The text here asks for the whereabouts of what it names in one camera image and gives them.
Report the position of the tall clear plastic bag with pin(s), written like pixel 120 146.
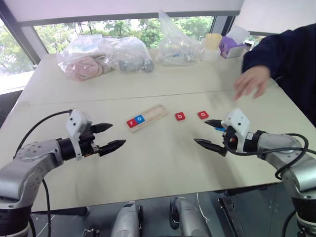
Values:
pixel 175 47

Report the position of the red letter tile b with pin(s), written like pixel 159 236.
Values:
pixel 180 116

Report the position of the black metal bar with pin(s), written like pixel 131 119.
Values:
pixel 230 214

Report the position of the purple tissue box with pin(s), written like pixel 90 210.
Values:
pixel 238 51

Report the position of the dark window frame post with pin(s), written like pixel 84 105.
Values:
pixel 22 39
pixel 222 27

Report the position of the red letter tile o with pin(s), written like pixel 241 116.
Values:
pixel 203 114

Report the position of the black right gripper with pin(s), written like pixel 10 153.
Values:
pixel 229 135

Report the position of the clear bag with grey toy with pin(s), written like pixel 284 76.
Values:
pixel 133 56

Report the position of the person's bare hand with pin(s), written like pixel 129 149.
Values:
pixel 254 79

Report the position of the red letter tile r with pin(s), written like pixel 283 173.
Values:
pixel 131 122

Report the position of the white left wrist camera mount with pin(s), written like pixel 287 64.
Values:
pixel 75 122

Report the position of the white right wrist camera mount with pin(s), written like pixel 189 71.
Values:
pixel 237 121

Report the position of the blue plastic object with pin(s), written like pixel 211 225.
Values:
pixel 220 129

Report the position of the purple plush toy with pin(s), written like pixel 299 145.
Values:
pixel 228 47

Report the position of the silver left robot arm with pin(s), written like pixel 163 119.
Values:
pixel 24 168

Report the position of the grey rounded shape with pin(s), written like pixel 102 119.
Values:
pixel 126 219
pixel 190 219

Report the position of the person's dark navy sleeve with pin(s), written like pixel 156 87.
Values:
pixel 288 54

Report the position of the clear bag with pink plush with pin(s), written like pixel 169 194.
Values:
pixel 84 66

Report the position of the yellow lidded white container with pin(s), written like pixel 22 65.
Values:
pixel 211 47

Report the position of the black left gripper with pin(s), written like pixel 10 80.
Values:
pixel 87 143

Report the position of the black table frame bar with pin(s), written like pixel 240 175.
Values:
pixel 61 212

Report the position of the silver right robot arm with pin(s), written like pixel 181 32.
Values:
pixel 279 145

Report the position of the wooden letter tray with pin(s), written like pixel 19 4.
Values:
pixel 155 112

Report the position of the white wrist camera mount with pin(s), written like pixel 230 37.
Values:
pixel 237 121
pixel 75 122

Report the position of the blue letter tile o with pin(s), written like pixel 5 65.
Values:
pixel 139 119

